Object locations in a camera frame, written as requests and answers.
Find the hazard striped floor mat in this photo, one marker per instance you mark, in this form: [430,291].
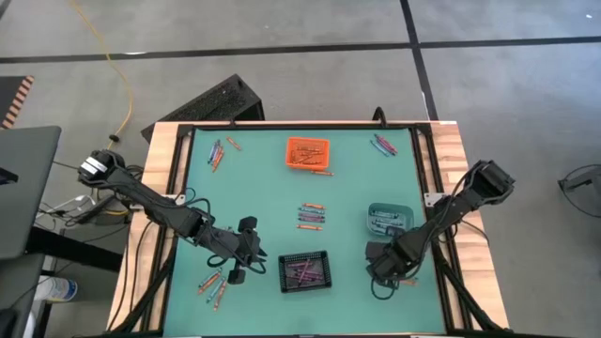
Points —
[11,94]

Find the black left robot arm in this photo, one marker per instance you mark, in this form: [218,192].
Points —
[141,197]

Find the black plastic basket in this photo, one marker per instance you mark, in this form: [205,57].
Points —
[305,253]

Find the black perforated case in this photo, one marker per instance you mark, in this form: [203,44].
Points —
[211,101]

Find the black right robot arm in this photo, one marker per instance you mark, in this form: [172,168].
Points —
[451,211]

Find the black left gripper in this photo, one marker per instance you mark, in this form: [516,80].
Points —
[246,246]

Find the orange plastic basket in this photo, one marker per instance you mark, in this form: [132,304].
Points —
[300,167]

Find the teal plastic bin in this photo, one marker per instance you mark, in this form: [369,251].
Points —
[389,205]

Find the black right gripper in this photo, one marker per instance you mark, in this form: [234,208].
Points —
[389,263]

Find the teal table mat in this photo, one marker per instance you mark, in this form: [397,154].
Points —
[347,281]

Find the grey desk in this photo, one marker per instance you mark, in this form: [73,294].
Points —
[19,291]
[28,188]

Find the black curved clamp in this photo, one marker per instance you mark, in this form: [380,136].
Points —
[379,113]

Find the black floor fan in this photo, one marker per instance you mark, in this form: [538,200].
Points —
[582,179]

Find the black table frame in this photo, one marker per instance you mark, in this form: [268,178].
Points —
[328,126]

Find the black desk base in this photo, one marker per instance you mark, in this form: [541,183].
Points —
[75,249]

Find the black device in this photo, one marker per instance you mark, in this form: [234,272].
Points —
[7,176]

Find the white container blue cap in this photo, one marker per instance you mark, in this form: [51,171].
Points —
[56,288]

